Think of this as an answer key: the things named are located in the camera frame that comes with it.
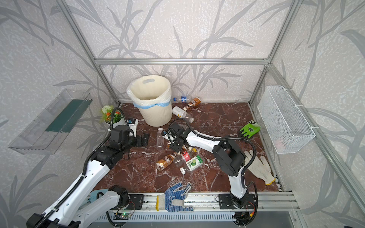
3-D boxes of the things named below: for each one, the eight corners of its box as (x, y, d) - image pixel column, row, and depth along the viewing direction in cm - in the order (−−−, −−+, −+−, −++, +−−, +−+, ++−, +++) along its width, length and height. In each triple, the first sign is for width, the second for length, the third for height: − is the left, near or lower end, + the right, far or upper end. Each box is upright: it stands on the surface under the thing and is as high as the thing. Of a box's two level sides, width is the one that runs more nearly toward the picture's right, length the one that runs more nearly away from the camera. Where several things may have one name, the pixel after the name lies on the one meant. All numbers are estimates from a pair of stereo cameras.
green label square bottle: (182, 176, 84) (182, 174, 81) (178, 168, 87) (178, 166, 84) (205, 163, 89) (206, 160, 86) (200, 156, 92) (201, 153, 89)
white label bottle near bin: (171, 114, 114) (170, 109, 110) (175, 110, 117) (175, 105, 113) (191, 124, 108) (191, 119, 104) (195, 119, 111) (195, 114, 107)
